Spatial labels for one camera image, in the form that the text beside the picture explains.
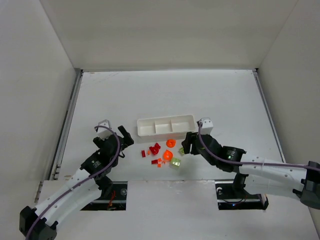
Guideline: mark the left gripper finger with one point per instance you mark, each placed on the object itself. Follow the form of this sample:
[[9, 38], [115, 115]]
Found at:
[[126, 142], [123, 131]]

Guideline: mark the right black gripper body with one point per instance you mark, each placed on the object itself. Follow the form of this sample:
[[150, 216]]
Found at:
[[192, 144]]

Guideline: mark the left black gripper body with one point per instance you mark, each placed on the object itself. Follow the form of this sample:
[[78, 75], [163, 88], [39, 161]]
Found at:
[[121, 140]]

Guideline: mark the small lime green lego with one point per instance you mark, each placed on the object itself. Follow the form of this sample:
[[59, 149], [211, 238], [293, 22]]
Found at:
[[181, 151]]

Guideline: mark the orange round lego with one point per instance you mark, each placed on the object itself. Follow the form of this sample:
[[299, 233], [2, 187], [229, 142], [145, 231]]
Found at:
[[171, 143], [167, 155]]

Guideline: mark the large lime green lego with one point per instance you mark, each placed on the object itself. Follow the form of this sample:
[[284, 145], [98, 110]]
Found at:
[[175, 163]]

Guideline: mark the dark red lego cluster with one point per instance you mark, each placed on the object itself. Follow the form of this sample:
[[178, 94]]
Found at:
[[155, 149]]

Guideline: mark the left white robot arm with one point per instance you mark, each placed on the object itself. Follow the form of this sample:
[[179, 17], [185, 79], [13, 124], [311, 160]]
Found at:
[[89, 183]]

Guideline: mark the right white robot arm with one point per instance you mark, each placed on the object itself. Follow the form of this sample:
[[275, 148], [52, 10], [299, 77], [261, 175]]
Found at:
[[257, 175]]

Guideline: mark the small red lego brick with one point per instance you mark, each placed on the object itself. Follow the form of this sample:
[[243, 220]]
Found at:
[[143, 153]]

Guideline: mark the white three-compartment tray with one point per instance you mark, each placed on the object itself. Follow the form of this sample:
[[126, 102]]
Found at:
[[165, 126]]

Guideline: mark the small orange lego pieces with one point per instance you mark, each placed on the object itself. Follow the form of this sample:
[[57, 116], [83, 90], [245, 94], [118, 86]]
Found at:
[[160, 162]]

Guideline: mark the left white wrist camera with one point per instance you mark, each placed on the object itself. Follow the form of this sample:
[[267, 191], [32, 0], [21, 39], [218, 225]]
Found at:
[[101, 131]]

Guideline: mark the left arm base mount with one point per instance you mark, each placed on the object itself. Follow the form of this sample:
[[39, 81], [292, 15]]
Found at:
[[114, 200]]

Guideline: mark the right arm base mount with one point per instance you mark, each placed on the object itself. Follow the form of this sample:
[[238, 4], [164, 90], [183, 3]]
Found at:
[[229, 199]]

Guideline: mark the right aluminium rail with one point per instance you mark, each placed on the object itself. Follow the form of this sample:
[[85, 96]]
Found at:
[[269, 116]]

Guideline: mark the aluminium rail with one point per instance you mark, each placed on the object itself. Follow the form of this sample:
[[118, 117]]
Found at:
[[269, 116], [55, 165]]

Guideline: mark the left aluminium rail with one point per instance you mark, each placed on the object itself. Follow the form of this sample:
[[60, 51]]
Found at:
[[55, 165]]

